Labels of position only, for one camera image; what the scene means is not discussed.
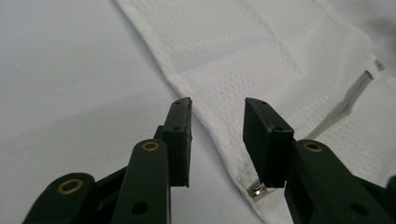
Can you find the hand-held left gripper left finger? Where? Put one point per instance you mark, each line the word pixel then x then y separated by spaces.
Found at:
pixel 176 146

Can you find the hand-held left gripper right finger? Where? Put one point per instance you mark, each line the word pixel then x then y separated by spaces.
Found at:
pixel 271 146

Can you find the white textured garment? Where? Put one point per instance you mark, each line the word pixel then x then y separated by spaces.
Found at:
pixel 249 68

